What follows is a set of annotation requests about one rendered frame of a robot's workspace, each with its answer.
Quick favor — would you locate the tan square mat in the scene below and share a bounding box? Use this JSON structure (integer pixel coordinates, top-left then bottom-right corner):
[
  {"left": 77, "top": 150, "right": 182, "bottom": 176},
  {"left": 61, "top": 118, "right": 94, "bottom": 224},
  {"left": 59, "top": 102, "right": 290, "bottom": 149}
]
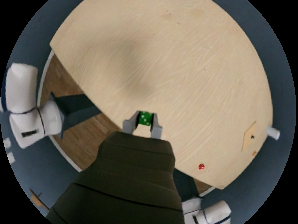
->
[{"left": 241, "top": 121, "right": 257, "bottom": 152}]

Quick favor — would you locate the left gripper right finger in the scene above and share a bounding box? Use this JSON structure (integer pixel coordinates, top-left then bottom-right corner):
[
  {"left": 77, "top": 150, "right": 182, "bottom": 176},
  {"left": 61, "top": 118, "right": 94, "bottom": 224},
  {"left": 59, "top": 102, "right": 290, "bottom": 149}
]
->
[{"left": 150, "top": 112, "right": 164, "bottom": 140}]

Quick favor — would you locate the white plastic bottle with blue cap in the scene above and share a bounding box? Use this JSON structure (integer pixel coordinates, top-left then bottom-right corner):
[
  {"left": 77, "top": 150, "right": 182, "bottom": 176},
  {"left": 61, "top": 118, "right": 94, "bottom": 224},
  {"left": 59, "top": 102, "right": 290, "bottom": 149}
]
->
[{"left": 266, "top": 127, "right": 281, "bottom": 139}]

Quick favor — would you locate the green die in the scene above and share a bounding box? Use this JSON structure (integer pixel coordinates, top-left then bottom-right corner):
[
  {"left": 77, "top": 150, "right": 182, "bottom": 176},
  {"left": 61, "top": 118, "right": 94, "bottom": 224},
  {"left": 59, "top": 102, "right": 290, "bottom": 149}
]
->
[{"left": 138, "top": 111, "right": 153, "bottom": 127}]

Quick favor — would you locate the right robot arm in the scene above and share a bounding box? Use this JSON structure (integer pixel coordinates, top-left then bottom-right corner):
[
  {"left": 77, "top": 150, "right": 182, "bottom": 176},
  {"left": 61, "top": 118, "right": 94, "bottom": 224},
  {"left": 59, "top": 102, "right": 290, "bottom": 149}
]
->
[{"left": 182, "top": 198, "right": 231, "bottom": 224}]

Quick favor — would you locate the red die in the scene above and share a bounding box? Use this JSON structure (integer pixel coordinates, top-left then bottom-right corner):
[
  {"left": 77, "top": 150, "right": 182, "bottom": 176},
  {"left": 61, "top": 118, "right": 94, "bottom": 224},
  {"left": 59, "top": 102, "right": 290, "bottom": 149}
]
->
[{"left": 198, "top": 164, "right": 205, "bottom": 171}]

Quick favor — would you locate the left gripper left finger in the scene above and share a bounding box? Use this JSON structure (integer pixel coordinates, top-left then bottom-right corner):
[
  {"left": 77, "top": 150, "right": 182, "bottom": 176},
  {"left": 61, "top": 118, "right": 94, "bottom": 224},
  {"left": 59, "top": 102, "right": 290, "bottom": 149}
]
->
[{"left": 122, "top": 109, "right": 141, "bottom": 135}]

